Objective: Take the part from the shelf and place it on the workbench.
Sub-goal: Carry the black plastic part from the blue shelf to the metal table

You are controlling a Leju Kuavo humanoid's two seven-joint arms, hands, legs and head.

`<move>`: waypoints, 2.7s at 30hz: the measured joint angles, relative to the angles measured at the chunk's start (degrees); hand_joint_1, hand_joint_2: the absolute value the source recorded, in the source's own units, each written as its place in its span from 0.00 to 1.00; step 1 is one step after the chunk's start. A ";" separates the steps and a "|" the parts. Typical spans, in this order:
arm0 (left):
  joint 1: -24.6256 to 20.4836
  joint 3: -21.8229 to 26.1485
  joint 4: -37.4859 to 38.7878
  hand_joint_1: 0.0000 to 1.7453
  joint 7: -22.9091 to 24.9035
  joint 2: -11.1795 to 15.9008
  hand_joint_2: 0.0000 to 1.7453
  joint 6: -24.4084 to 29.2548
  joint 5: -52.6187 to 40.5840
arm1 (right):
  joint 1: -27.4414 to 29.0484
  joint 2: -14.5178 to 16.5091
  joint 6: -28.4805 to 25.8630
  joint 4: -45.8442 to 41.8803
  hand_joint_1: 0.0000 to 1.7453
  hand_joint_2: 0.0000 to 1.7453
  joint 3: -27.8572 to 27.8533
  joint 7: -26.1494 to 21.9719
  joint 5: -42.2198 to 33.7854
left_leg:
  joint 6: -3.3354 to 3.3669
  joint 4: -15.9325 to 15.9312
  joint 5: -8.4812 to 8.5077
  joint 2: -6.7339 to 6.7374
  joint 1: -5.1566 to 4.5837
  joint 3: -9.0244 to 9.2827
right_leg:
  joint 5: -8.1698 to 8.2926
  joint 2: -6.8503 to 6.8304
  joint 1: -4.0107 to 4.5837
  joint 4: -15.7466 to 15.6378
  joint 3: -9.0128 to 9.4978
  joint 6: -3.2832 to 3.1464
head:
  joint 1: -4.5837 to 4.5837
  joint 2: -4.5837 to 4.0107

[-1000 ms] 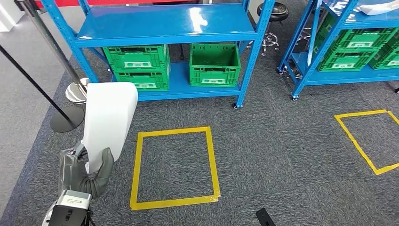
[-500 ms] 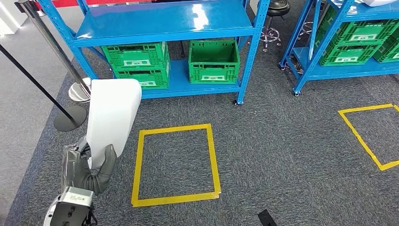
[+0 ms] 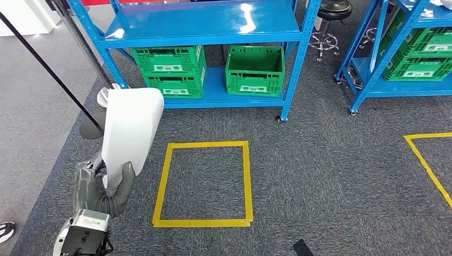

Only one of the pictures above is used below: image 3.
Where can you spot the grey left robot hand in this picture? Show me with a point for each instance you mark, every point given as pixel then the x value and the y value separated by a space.
pixel 86 190

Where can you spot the white curved plastic part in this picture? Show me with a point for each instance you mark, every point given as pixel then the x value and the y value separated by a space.
pixel 132 130
pixel 443 2

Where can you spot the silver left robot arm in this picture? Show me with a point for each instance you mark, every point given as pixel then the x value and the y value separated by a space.
pixel 61 236

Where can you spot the blue metal shelf rack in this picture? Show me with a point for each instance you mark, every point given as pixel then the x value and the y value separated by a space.
pixel 197 24
pixel 395 86

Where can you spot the yellow floor tape square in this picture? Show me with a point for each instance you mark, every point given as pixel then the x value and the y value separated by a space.
pixel 423 162
pixel 247 183

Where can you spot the white low platform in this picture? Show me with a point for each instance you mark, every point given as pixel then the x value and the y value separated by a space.
pixel 24 17

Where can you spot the open green plastic crate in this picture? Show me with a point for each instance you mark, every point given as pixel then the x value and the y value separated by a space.
pixel 254 84

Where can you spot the black round stool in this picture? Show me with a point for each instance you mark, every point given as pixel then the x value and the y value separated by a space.
pixel 369 37
pixel 333 9

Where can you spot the black stanchion post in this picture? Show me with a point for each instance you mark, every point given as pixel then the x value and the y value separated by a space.
pixel 90 130

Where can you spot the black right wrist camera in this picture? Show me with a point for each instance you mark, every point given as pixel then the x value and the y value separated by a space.
pixel 302 249

